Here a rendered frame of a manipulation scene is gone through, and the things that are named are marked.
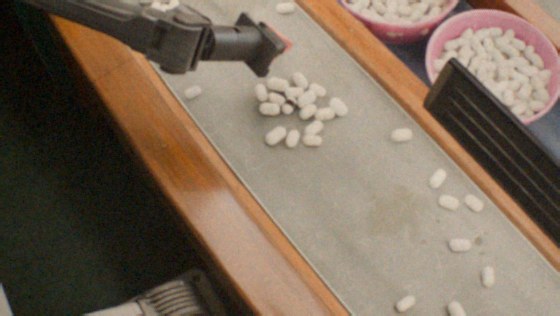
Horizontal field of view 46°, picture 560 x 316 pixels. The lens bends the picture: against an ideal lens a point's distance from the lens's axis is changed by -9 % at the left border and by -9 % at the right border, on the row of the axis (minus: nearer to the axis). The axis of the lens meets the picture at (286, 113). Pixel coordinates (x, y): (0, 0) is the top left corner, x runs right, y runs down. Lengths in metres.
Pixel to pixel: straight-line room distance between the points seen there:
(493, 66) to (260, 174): 0.48
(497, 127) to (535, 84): 0.51
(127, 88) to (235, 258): 0.39
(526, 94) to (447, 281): 0.40
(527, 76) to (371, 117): 0.32
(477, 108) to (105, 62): 0.77
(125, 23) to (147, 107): 0.25
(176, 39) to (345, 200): 0.37
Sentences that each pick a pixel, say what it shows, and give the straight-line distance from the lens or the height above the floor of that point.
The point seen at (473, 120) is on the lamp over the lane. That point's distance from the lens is 0.85.
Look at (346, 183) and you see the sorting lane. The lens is 1.18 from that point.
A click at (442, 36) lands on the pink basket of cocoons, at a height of 0.75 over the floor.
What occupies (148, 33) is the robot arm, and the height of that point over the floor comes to 1.00.
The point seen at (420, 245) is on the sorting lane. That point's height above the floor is 0.74.
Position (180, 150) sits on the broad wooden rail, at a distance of 1.22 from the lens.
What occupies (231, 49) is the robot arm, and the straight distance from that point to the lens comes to 1.12.
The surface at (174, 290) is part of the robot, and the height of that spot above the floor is 0.79.
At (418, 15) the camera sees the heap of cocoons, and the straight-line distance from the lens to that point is 1.40.
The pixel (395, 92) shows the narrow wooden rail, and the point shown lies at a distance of 1.25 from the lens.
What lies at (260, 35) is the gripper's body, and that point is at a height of 0.90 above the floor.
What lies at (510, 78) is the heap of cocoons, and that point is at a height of 0.72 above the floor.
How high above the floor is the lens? 1.78
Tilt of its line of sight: 56 degrees down
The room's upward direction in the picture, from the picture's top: 7 degrees counter-clockwise
